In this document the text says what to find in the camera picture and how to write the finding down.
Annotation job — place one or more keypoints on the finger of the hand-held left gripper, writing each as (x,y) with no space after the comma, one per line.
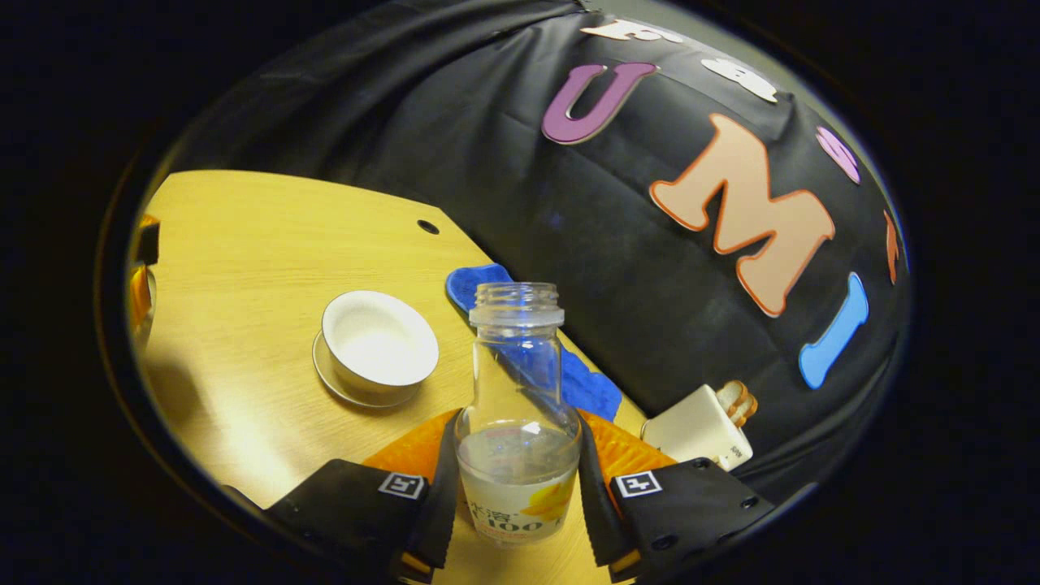
(140,296)
(148,244)

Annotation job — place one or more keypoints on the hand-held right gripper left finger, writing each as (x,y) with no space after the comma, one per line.
(443,504)

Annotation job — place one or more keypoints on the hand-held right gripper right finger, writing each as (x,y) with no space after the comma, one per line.
(597,512)

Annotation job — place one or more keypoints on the clear glass water bottle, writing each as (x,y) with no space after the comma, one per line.
(517,455)

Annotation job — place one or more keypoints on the white ceramic teacup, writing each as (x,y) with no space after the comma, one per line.
(378,341)

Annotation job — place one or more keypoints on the blue towel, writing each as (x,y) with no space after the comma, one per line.
(589,386)

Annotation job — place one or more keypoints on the white toaster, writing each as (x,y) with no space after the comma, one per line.
(695,431)

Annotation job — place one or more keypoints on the beige ceramic saucer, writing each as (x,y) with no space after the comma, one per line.
(329,378)

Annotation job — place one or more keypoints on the bread slice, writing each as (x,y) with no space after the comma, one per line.
(749,406)
(730,398)

